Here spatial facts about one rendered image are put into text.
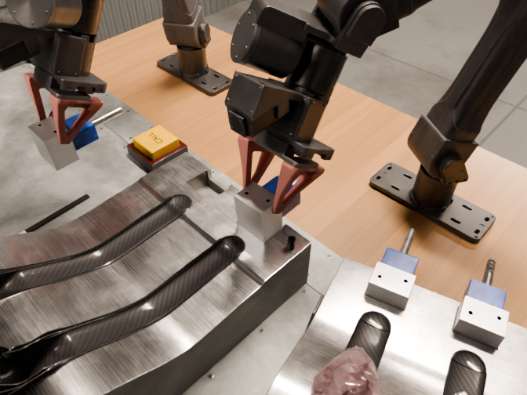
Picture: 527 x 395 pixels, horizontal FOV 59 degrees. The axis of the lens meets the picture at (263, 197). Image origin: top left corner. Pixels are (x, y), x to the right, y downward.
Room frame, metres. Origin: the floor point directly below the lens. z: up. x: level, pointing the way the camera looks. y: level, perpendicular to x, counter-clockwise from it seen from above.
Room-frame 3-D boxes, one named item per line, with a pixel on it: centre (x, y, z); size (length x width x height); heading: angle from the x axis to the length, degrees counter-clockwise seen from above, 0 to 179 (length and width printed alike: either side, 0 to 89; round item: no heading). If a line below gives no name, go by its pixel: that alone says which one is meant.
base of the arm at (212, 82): (0.95, 0.16, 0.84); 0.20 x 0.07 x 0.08; 47
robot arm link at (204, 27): (0.94, 0.16, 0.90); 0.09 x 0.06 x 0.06; 78
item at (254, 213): (0.44, -0.03, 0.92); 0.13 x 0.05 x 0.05; 135
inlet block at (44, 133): (0.56, 0.27, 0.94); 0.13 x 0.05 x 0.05; 135
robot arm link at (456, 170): (0.54, -0.27, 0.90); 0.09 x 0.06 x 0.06; 15
